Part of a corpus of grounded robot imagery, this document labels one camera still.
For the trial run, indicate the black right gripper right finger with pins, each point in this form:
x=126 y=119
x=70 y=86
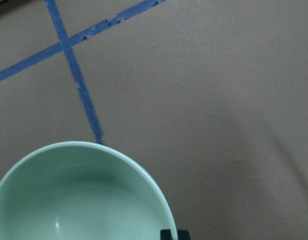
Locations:
x=183 y=234

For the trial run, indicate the mint green bowl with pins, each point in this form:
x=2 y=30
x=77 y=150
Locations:
x=79 y=190

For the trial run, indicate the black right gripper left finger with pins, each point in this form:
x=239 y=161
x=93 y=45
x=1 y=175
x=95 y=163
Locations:
x=165 y=234

